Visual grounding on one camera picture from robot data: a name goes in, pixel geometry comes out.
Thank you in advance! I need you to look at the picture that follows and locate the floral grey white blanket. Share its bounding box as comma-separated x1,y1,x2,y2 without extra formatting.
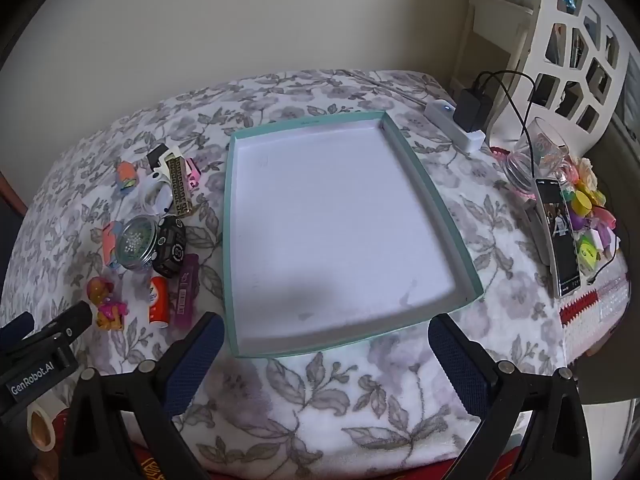
0,67,626,476

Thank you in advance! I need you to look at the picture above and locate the pile of colourful small toys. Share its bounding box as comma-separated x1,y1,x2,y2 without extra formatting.
560,157,623,276

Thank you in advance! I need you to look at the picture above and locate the teal shallow cardboard box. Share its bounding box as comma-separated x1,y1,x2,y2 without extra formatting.
221,110,485,359

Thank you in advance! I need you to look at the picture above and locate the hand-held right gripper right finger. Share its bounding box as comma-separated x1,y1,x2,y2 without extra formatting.
427,312,601,480

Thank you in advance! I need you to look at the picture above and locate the orange white small bottle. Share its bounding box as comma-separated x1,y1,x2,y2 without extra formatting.
148,276,171,329

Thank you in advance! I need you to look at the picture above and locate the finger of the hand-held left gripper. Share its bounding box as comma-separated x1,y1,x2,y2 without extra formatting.
0,311,36,348
27,301,94,356

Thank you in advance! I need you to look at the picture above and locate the purple tube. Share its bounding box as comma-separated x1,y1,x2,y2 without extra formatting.
175,253,199,328

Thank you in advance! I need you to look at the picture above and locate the smartphone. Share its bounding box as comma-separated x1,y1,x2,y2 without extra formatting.
534,176,583,298

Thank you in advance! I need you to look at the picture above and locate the white power strip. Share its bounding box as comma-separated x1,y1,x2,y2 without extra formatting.
424,100,486,151

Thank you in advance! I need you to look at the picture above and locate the white watch band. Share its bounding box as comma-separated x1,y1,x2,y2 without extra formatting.
140,147,181,216

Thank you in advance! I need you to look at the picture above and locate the black power adapter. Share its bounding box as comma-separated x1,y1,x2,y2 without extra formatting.
452,87,495,132

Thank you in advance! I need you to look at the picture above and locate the black cable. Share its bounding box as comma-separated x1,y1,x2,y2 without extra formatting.
472,70,538,161

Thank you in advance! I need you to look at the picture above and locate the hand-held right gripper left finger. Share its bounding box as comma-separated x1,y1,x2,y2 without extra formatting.
59,311,226,480

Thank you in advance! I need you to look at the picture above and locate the pink crochet coaster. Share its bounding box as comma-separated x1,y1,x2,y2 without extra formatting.
490,145,538,198

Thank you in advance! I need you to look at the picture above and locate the red white crochet mat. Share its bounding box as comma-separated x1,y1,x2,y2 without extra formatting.
557,260,631,356

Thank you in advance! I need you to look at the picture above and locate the black patterned round case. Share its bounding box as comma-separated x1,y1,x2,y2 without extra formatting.
151,215,187,278

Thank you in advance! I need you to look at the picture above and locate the glass jar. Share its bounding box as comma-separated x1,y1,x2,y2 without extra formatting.
502,116,571,196

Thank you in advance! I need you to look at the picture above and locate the cream rhinestone hair clip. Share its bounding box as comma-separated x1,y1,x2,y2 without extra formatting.
165,156,193,217

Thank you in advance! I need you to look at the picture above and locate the pink wrist watch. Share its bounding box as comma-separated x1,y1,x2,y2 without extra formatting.
184,157,202,192

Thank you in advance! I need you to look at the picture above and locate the beige tape roll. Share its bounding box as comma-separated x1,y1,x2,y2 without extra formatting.
26,402,57,451

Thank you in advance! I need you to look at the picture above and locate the orange blue folding toy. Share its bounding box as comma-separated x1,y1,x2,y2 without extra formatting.
116,160,141,195

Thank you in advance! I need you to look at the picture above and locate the round tin with beads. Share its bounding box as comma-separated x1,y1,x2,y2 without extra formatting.
116,216,160,271

